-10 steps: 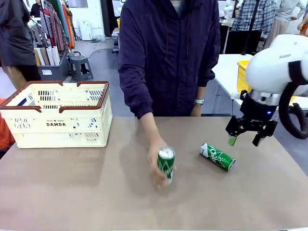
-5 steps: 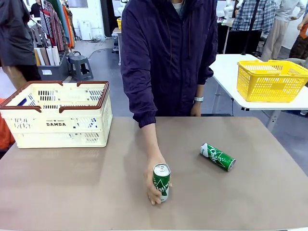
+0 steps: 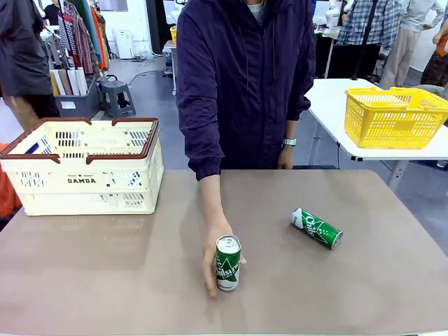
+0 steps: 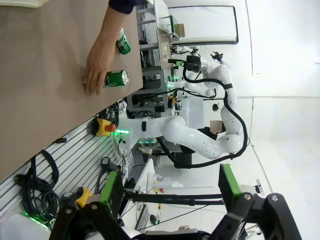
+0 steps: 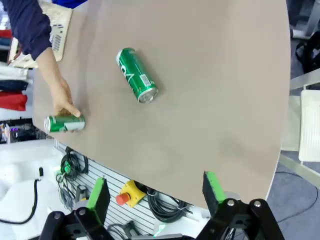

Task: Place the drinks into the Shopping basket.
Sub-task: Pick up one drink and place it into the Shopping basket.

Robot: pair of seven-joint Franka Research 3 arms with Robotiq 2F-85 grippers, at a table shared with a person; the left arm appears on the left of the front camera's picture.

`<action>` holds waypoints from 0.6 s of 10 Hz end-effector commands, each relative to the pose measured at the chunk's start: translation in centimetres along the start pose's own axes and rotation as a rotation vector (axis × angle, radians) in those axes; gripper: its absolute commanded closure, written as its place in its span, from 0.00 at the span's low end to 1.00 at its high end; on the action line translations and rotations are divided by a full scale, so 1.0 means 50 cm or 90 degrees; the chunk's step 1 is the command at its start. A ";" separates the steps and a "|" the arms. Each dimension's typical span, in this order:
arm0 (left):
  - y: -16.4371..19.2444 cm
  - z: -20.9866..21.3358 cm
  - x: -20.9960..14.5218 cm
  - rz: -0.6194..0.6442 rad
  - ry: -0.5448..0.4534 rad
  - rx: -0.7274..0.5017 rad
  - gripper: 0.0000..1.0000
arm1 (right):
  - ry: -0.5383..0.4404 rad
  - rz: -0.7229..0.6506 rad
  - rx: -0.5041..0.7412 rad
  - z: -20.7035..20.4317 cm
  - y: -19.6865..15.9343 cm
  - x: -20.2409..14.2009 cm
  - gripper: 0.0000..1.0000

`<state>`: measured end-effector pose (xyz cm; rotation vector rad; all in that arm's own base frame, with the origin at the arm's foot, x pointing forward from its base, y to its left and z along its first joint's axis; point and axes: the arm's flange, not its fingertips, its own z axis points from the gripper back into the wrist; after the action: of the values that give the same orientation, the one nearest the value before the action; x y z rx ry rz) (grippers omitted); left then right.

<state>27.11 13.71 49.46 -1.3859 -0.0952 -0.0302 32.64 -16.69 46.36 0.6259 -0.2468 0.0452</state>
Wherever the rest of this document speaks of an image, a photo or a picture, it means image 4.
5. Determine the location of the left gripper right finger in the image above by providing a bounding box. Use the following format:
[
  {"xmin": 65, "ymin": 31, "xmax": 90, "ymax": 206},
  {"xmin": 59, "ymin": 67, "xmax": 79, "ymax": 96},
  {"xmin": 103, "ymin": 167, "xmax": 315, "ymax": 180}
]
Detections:
[{"xmin": 212, "ymin": 163, "xmax": 304, "ymax": 240}]

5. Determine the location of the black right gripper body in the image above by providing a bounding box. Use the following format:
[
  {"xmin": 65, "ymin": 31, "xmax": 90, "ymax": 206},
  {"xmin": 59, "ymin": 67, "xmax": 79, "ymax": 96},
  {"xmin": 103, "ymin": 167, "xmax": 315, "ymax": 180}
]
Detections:
[{"xmin": 186, "ymin": 55, "xmax": 202, "ymax": 73}]

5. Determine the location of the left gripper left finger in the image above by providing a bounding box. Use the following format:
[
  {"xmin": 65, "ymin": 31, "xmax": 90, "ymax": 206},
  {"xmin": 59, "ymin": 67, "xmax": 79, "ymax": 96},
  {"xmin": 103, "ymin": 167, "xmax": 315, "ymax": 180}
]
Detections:
[{"xmin": 49, "ymin": 169, "xmax": 126, "ymax": 240}]

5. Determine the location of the green Chilsung cider can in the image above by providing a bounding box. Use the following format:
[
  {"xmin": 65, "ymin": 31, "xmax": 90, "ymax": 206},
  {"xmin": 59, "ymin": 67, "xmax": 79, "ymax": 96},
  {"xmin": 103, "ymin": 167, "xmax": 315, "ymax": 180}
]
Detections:
[
  {"xmin": 102, "ymin": 69, "xmax": 130, "ymax": 89},
  {"xmin": 114, "ymin": 27, "xmax": 133, "ymax": 55}
]

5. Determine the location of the person's right forearm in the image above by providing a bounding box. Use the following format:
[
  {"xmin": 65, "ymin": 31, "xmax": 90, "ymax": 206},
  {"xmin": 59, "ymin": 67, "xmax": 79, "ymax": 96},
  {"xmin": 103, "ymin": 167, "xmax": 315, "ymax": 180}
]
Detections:
[{"xmin": 93, "ymin": 4, "xmax": 135, "ymax": 55}]

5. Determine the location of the person's right hand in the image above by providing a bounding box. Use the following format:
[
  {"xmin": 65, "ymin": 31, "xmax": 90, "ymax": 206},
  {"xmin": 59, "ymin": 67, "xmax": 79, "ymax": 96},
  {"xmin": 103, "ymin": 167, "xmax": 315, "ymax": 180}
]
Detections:
[{"xmin": 82, "ymin": 39, "xmax": 118, "ymax": 96}]

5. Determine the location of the metal equipment rack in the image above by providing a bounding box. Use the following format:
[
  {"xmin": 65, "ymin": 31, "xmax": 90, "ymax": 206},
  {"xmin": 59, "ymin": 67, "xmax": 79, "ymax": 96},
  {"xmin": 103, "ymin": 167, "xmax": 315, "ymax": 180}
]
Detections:
[{"xmin": 124, "ymin": 0, "xmax": 176, "ymax": 118}]

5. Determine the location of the cardboard box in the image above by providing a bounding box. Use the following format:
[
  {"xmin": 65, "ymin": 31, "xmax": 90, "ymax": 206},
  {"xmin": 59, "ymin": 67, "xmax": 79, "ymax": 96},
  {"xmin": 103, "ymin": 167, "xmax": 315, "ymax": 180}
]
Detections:
[{"xmin": 174, "ymin": 23, "xmax": 186, "ymax": 38}]

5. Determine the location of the black keyboard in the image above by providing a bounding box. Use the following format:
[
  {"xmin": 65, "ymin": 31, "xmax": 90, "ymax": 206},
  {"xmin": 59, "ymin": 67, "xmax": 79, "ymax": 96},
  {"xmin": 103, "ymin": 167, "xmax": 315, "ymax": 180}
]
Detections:
[{"xmin": 134, "ymin": 202, "xmax": 149, "ymax": 232}]

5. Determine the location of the black framed white screen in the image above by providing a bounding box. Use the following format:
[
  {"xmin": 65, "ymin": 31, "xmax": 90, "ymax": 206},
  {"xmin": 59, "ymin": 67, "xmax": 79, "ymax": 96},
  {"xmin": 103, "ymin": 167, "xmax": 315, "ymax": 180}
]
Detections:
[{"xmin": 166, "ymin": 4, "xmax": 240, "ymax": 46}]

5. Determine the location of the black power adapter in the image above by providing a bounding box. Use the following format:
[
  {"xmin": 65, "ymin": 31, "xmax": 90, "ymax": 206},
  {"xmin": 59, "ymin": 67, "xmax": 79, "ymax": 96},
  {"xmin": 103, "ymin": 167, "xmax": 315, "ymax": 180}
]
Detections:
[{"xmin": 100, "ymin": 156, "xmax": 121, "ymax": 173}]

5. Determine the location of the white office desk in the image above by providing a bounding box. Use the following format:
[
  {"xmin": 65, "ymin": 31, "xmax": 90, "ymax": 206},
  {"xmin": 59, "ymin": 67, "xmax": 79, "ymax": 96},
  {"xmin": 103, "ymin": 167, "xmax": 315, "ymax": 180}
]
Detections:
[{"xmin": 119, "ymin": 158, "xmax": 157, "ymax": 231}]

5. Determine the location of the aluminium slat panel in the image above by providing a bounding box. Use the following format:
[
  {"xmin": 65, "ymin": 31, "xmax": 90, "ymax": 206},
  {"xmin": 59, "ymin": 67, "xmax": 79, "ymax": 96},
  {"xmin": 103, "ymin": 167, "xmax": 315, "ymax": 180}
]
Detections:
[{"xmin": 0, "ymin": 116, "xmax": 135, "ymax": 227}]

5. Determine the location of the seated operator in black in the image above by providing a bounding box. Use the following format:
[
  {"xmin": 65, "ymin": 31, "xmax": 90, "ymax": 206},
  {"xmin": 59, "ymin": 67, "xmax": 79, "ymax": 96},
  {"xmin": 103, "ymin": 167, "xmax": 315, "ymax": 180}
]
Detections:
[{"xmin": 198, "ymin": 119, "xmax": 227, "ymax": 141}]

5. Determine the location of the black metal bar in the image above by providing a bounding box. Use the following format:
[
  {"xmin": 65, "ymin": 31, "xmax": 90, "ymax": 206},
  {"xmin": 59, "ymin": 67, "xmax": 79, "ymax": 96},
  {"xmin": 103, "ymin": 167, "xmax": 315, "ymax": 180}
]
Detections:
[{"xmin": 123, "ymin": 189, "xmax": 226, "ymax": 207}]

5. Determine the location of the person in navy jacket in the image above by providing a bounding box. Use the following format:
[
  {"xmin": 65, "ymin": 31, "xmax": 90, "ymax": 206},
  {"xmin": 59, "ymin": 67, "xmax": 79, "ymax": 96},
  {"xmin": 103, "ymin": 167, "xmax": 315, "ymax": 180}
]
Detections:
[{"xmin": 107, "ymin": 0, "xmax": 138, "ymax": 15}]

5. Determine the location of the black cable bundle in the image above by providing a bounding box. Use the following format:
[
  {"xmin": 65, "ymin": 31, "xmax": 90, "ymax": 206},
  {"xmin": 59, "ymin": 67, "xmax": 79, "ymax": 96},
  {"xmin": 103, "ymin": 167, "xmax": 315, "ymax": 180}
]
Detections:
[{"xmin": 15, "ymin": 149, "xmax": 61, "ymax": 222}]

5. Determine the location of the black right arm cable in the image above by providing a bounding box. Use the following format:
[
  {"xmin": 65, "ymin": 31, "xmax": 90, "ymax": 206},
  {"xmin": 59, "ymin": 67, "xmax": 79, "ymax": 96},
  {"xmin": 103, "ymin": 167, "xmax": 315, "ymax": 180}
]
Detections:
[{"xmin": 154, "ymin": 67, "xmax": 250, "ymax": 170}]

